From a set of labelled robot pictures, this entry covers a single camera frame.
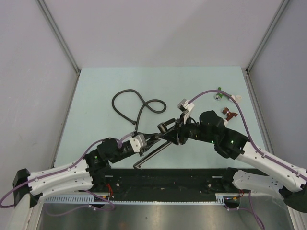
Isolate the left aluminium frame post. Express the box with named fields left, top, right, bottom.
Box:
left=35, top=0, right=81, bottom=76

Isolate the grey flexible hose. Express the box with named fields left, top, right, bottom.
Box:
left=111, top=89, right=167, bottom=134

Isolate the dark metal faucet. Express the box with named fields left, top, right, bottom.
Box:
left=133, top=122, right=175, bottom=170

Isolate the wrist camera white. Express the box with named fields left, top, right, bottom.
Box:
left=177, top=99, right=195, bottom=124
left=129, top=134, right=144, bottom=153

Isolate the green tap white elbow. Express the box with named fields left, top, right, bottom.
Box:
left=214, top=92, right=242, bottom=103

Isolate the brown tap white elbow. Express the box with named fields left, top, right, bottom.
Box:
left=222, top=107, right=238, bottom=125

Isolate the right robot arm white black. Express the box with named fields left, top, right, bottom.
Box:
left=157, top=111, right=307, bottom=213

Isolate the white slotted cable duct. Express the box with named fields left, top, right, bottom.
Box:
left=44, top=194, right=238, bottom=206

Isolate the aluminium frame post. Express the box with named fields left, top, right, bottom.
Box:
left=245, top=0, right=292, bottom=74
left=35, top=0, right=81, bottom=76

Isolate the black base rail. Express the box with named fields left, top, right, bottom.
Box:
left=90, top=168, right=248, bottom=203

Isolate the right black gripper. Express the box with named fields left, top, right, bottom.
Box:
left=162, top=113, right=216, bottom=145

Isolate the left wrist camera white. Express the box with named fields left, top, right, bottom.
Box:
left=129, top=134, right=144, bottom=153

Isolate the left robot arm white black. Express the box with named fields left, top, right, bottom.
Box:
left=12, top=132, right=162, bottom=207

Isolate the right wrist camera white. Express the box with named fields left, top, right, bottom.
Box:
left=177, top=99, right=195, bottom=124

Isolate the right aluminium frame post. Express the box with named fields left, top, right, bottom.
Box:
left=245, top=0, right=292, bottom=74

